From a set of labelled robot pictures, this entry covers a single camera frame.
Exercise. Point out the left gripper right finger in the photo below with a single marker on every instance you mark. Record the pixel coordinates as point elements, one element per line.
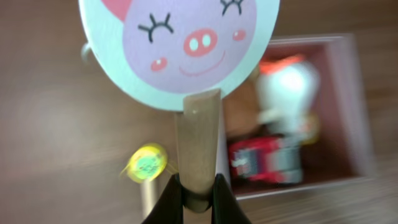
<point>225,208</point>

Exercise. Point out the white wooden rattle drum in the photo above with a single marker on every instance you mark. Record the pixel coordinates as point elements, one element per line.
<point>183,56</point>

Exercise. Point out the white orange plush duck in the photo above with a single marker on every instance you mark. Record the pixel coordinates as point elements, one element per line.
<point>286,89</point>

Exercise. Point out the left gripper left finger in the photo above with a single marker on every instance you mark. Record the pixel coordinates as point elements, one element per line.
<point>169,207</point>

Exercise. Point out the yellow wooden rattle drum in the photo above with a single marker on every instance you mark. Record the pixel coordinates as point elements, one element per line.
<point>144,167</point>

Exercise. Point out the brown plush bear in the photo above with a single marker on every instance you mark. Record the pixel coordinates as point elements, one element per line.
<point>241,108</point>

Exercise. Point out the red toy fire truck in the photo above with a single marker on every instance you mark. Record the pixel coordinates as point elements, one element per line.
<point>274,160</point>

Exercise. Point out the pink white cardboard box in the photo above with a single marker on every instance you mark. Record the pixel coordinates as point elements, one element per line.
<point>344,152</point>

